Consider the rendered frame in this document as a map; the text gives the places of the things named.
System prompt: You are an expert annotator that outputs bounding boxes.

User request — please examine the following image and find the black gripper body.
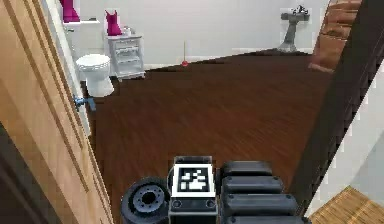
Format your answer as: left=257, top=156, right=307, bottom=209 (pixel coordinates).
left=120, top=177, right=172, bottom=224

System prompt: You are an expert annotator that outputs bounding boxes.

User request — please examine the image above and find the white toilet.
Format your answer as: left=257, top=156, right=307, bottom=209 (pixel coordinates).
left=75, top=53, right=115, bottom=98

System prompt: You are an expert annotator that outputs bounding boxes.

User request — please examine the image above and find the red toilet plunger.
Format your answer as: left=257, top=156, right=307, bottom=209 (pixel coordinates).
left=180, top=40, right=190, bottom=67

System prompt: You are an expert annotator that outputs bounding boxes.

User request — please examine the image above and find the magenta container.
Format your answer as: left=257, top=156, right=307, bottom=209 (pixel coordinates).
left=104, top=9, right=123, bottom=37
left=59, top=0, right=81, bottom=24

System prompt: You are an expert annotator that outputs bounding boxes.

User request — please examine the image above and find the light wooden room door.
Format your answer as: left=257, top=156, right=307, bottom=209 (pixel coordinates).
left=0, top=0, right=116, bottom=224

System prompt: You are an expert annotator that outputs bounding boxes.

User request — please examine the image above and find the white shelf unit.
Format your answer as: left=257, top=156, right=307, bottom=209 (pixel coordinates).
left=107, top=33, right=147, bottom=81

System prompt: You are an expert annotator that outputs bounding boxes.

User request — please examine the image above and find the brown wooden cabinet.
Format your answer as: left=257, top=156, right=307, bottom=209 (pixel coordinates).
left=308, top=0, right=364, bottom=74

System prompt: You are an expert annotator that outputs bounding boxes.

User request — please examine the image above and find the blue door handle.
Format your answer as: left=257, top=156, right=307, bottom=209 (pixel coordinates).
left=73, top=94, right=98, bottom=112

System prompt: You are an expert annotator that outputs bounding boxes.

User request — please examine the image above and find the grey pedestal sink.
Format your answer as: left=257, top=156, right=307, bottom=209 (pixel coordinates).
left=277, top=5, right=311, bottom=53

